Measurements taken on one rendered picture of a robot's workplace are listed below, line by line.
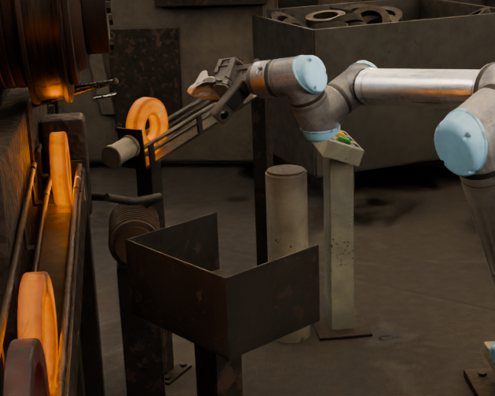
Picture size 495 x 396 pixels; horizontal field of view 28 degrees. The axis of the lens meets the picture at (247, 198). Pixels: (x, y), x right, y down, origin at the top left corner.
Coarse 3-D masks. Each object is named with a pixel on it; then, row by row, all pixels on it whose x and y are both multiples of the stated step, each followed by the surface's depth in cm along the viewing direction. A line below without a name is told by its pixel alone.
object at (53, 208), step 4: (72, 188) 221; (52, 192) 218; (72, 192) 218; (52, 196) 215; (48, 200) 213; (52, 200) 212; (48, 204) 211; (52, 204) 210; (68, 204) 209; (48, 208) 207; (52, 208) 207; (56, 208) 207; (60, 208) 207; (64, 208) 207; (68, 208) 207; (48, 212) 204; (52, 212) 204; (56, 212) 204; (60, 212) 204; (64, 212) 204; (68, 212) 204
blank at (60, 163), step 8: (56, 136) 204; (64, 136) 205; (56, 144) 203; (64, 144) 203; (56, 152) 202; (64, 152) 202; (56, 160) 201; (64, 160) 201; (56, 168) 201; (64, 168) 201; (56, 176) 201; (64, 176) 201; (56, 184) 202; (64, 184) 202; (56, 192) 203; (64, 192) 203; (56, 200) 205; (64, 200) 205
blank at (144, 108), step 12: (132, 108) 252; (144, 108) 252; (156, 108) 257; (132, 120) 250; (144, 120) 253; (156, 120) 259; (144, 132) 253; (156, 132) 260; (144, 144) 254; (156, 144) 259
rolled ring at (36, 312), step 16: (32, 272) 142; (32, 288) 136; (48, 288) 143; (32, 304) 134; (48, 304) 146; (32, 320) 133; (48, 320) 148; (32, 336) 133; (48, 336) 148; (48, 352) 147; (48, 368) 145
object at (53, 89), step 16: (32, 0) 176; (48, 0) 177; (32, 16) 177; (48, 16) 178; (32, 32) 179; (48, 32) 179; (32, 48) 181; (48, 48) 181; (32, 64) 183; (48, 64) 184; (64, 64) 186; (32, 80) 187; (48, 80) 188; (64, 80) 187; (48, 96) 195; (64, 96) 193
